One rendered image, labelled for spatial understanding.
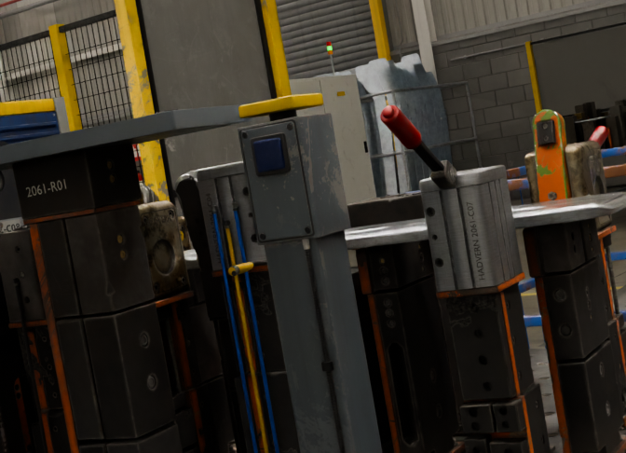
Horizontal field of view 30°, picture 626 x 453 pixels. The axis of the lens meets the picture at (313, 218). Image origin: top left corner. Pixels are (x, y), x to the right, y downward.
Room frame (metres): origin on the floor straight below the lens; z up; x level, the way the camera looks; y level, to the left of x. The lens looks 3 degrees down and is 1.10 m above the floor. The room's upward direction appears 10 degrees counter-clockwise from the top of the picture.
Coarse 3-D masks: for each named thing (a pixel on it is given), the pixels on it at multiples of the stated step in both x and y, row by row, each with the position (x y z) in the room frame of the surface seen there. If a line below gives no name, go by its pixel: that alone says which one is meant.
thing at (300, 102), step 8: (288, 96) 1.07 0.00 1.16; (296, 96) 1.07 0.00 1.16; (304, 96) 1.08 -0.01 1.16; (312, 96) 1.10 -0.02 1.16; (320, 96) 1.11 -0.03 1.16; (248, 104) 1.09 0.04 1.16; (256, 104) 1.08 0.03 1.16; (264, 104) 1.08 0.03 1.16; (272, 104) 1.07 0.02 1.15; (280, 104) 1.07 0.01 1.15; (288, 104) 1.07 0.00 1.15; (296, 104) 1.07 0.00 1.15; (304, 104) 1.08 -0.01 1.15; (312, 104) 1.09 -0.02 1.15; (320, 104) 1.11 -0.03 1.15; (240, 112) 1.09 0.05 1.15; (248, 112) 1.09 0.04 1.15; (256, 112) 1.08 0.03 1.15; (264, 112) 1.08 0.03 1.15; (272, 112) 1.08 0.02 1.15; (280, 112) 1.09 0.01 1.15; (288, 112) 1.09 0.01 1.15; (272, 120) 1.10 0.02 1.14
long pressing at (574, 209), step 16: (624, 192) 1.34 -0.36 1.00; (512, 208) 1.39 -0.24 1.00; (528, 208) 1.36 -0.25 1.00; (544, 208) 1.31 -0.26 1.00; (560, 208) 1.23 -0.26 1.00; (576, 208) 1.22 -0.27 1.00; (592, 208) 1.22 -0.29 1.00; (608, 208) 1.23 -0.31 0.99; (384, 224) 1.51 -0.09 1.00; (400, 224) 1.46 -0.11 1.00; (416, 224) 1.43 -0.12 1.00; (528, 224) 1.25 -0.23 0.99; (544, 224) 1.24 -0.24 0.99; (352, 240) 1.35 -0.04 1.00; (368, 240) 1.34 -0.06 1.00; (384, 240) 1.33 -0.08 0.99; (400, 240) 1.32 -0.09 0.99; (416, 240) 1.31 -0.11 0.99; (192, 256) 1.47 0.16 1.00
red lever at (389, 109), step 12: (384, 108) 1.07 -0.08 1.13; (396, 108) 1.07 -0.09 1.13; (384, 120) 1.07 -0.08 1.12; (396, 120) 1.07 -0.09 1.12; (408, 120) 1.08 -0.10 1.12; (396, 132) 1.08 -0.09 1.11; (408, 132) 1.08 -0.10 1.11; (408, 144) 1.10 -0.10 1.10; (420, 144) 1.11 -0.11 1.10; (420, 156) 1.13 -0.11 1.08; (432, 156) 1.13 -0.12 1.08; (432, 168) 1.14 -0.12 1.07; (444, 168) 1.15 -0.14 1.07; (432, 180) 1.15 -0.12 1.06; (444, 180) 1.15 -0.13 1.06
